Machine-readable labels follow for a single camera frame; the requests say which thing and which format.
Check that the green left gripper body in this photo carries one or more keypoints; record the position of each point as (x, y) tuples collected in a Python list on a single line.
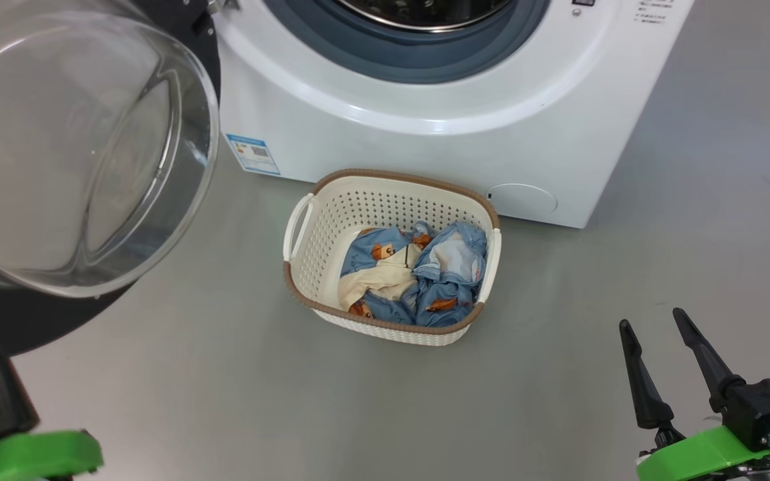
[(44, 454)]

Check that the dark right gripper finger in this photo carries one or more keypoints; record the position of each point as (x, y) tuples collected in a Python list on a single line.
[(709, 361), (646, 394)]

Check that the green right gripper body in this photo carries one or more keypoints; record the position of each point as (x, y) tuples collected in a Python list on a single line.
[(699, 454)]

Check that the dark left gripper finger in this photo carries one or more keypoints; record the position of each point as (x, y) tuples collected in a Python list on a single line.
[(11, 407)]

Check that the blue bear print garment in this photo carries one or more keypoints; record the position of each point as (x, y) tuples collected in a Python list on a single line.
[(448, 287)]

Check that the black-rimmed glass washer door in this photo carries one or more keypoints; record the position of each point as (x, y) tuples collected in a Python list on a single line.
[(57, 167)]

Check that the blue and cream bear garment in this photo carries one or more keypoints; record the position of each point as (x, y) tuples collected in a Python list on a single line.
[(385, 277)]

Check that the white front-load washing machine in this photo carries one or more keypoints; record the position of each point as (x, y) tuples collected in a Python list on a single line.
[(358, 133)]

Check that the perforated steel washer drum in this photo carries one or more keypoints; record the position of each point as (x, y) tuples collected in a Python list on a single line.
[(425, 13)]

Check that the round white filter cover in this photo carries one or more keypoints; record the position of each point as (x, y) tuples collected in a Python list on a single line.
[(522, 200)]

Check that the white basket with brown rim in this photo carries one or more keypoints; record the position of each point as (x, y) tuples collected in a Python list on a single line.
[(358, 207)]

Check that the blue energy label sticker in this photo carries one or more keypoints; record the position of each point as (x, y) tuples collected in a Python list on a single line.
[(253, 153)]

